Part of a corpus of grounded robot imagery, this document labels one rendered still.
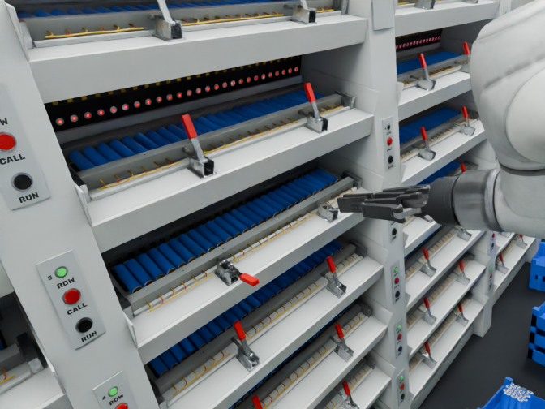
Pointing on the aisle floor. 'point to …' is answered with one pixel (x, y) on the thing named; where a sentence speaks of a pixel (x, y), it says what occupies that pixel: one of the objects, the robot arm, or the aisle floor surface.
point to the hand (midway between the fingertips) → (356, 203)
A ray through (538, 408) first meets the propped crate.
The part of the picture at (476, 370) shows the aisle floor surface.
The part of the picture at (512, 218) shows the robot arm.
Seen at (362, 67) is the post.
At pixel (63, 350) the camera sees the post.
